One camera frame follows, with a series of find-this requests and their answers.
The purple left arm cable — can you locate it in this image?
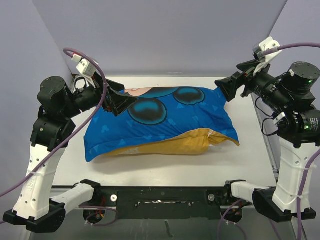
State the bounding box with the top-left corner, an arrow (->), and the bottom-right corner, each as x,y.
0,47 -> 118,227

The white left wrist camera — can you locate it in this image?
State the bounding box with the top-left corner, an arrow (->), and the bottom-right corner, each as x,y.
71,53 -> 96,78

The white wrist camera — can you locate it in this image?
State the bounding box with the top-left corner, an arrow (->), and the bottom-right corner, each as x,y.
253,36 -> 282,76
71,53 -> 96,78

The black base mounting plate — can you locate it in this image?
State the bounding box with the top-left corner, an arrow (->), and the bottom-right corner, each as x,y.
82,183 -> 237,224

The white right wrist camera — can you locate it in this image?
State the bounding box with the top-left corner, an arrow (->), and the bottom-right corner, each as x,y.
253,36 -> 282,76

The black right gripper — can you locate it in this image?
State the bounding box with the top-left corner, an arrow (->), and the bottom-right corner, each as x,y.
215,57 -> 292,108

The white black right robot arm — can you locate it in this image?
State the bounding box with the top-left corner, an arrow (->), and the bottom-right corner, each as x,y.
215,60 -> 320,223

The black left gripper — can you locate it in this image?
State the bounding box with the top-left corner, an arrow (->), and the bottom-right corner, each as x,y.
61,71 -> 137,119

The blue yellow Mickey pillowcase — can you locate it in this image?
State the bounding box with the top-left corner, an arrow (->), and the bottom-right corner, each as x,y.
84,86 -> 239,162

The aluminium frame rail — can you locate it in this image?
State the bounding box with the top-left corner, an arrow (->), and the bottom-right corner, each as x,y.
19,188 -> 307,240

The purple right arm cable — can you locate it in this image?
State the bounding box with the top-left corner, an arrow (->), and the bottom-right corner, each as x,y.
216,42 -> 320,240

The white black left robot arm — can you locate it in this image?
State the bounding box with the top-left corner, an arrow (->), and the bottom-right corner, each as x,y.
3,74 -> 137,234

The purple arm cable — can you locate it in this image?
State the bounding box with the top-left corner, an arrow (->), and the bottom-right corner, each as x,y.
216,42 -> 320,240
0,47 -> 118,227

